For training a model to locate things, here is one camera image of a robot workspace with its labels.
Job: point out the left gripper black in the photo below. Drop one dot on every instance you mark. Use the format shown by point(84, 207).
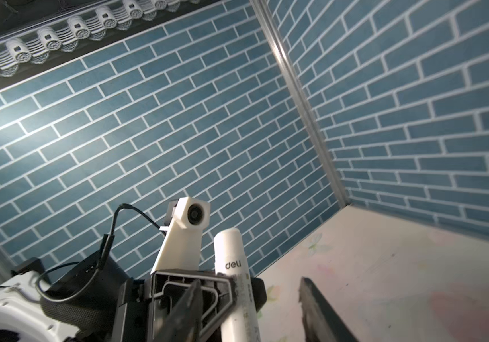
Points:
point(143, 305)

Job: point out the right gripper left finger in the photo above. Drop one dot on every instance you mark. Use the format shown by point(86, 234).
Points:
point(184, 322)

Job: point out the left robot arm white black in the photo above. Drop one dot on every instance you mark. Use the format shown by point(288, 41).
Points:
point(97, 301)

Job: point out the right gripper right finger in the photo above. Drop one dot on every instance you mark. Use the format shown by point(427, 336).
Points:
point(320, 321)

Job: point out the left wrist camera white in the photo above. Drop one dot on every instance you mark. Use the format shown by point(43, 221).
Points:
point(185, 221)

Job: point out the white decorative roof trim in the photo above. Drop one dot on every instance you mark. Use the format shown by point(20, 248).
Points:
point(34, 43)

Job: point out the white glue stick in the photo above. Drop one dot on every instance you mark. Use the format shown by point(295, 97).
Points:
point(230, 260)

